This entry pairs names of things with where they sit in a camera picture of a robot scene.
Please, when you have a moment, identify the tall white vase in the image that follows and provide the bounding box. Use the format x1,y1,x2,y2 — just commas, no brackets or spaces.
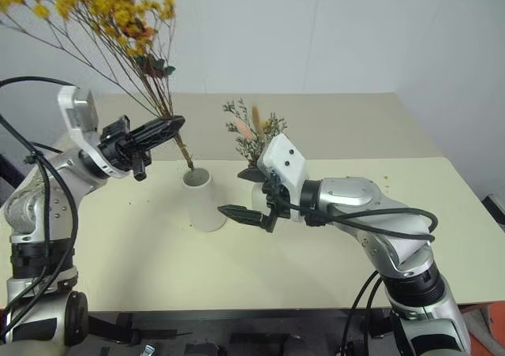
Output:
181,167,228,233

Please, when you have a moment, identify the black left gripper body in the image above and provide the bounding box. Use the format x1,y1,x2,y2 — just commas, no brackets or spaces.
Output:
97,114,153,182

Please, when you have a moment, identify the black frame under table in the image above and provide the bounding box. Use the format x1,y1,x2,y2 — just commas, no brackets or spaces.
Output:
87,309,396,356

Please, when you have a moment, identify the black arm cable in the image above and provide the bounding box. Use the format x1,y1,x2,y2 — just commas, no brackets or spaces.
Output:
275,197,440,356
0,76,80,335

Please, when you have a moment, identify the black box beside table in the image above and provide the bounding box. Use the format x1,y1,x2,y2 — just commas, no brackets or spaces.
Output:
481,193,505,226

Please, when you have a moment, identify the dark chair beside table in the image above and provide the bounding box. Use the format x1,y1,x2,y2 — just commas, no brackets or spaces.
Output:
0,150,21,201

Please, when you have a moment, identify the orange object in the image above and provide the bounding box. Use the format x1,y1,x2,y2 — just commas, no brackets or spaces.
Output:
484,300,505,335

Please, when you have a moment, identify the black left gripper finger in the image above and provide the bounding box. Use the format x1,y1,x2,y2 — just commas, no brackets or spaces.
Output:
132,126,183,152
128,114,186,136

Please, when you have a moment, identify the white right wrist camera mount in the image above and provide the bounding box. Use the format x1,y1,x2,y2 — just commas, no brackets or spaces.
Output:
256,133,309,219

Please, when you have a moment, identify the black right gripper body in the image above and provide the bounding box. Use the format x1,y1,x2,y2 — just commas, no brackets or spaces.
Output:
261,174,301,223

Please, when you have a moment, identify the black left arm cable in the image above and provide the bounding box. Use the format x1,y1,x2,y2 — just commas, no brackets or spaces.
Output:
0,76,80,335

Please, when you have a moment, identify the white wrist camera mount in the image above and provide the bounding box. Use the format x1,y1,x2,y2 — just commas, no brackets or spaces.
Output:
256,133,309,219
57,86,132,180

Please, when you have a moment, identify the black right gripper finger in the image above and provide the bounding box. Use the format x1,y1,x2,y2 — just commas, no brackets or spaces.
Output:
217,204,279,234
237,167,265,184

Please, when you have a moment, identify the yellow dried flower bouquet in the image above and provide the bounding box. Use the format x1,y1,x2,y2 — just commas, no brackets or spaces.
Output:
0,0,197,174

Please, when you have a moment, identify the green and pink flower bouquet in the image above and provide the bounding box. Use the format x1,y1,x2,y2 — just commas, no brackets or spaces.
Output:
222,99,289,176

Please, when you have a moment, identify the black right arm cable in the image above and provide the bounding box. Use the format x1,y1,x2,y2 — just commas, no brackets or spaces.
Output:
275,197,440,356

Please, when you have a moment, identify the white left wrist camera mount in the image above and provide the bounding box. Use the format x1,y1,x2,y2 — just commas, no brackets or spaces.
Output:
57,86,132,180

